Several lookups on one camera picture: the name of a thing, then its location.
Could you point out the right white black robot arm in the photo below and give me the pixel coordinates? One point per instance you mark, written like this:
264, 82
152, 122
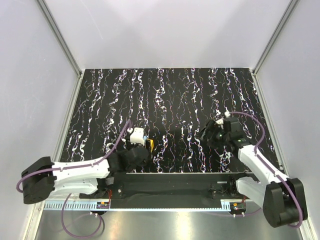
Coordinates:
282, 199

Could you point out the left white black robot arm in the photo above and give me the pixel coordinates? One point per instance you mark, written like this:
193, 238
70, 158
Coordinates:
44, 178

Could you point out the right aluminium frame post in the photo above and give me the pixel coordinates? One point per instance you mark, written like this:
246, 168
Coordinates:
275, 35

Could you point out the yellow socket block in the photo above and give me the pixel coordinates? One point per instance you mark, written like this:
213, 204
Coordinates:
150, 144

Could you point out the left aluminium frame post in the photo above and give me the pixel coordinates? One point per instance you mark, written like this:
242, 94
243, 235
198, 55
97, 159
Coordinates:
44, 8

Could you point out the aluminium frame post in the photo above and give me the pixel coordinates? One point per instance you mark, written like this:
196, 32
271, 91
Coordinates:
275, 35
44, 8

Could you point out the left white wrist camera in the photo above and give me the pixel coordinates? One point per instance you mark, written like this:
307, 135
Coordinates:
136, 135

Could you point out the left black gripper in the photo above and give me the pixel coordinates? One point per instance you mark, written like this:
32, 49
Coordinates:
130, 145

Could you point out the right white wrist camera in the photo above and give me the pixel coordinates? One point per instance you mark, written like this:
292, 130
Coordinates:
223, 117

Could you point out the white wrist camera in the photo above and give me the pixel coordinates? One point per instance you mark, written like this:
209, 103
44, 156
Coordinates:
136, 135
223, 117

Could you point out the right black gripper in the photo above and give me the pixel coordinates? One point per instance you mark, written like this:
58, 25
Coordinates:
213, 127

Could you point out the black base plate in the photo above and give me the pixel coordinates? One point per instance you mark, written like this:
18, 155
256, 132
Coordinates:
196, 192

